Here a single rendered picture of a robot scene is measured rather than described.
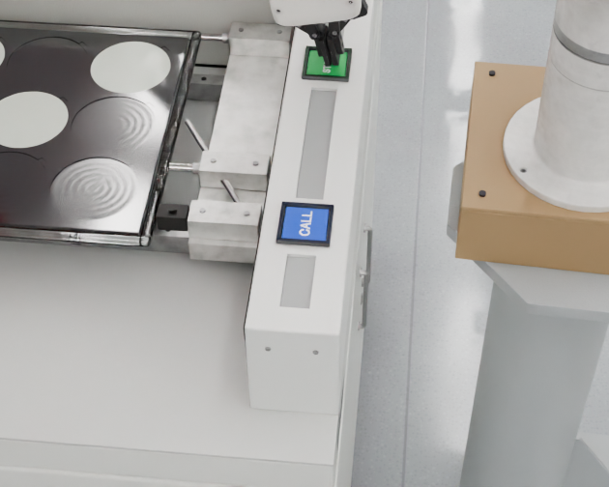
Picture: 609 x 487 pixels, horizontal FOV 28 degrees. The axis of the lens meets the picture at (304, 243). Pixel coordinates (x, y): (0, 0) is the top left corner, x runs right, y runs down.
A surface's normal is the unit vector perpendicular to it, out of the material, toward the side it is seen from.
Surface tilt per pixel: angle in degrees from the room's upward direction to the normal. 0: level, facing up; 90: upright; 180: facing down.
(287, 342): 90
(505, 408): 90
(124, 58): 0
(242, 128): 0
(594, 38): 95
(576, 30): 93
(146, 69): 0
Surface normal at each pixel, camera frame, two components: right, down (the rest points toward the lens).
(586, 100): -0.43, 0.70
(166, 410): -0.01, -0.66
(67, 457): -0.10, 0.74
